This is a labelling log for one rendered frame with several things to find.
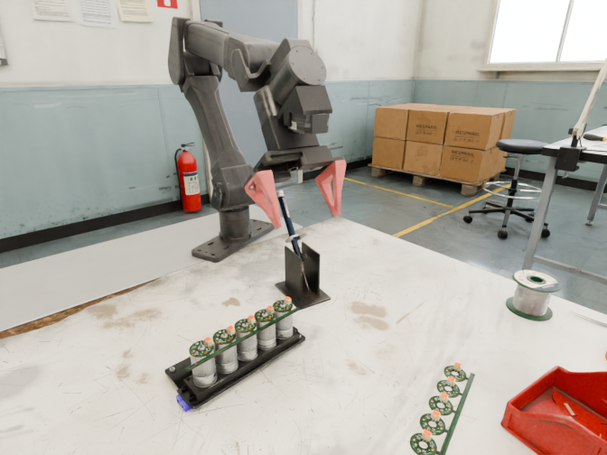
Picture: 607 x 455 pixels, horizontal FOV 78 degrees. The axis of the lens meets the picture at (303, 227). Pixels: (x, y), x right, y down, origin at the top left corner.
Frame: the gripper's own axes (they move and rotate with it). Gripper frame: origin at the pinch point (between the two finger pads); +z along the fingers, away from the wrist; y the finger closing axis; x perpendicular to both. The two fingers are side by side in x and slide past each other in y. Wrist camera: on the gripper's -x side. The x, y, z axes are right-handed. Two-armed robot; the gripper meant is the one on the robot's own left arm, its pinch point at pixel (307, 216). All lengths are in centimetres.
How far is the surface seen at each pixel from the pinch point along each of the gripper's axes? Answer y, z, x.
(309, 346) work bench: -5.4, 17.0, -0.3
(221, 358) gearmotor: -17.2, 14.3, -3.7
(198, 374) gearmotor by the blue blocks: -20.0, 14.9, -4.1
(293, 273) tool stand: -1.7, 7.1, 6.7
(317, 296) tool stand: 1.2, 11.6, 6.8
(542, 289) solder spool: 25.7, 19.1, -12.2
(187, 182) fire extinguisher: 35, -92, 242
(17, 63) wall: -54, -162, 193
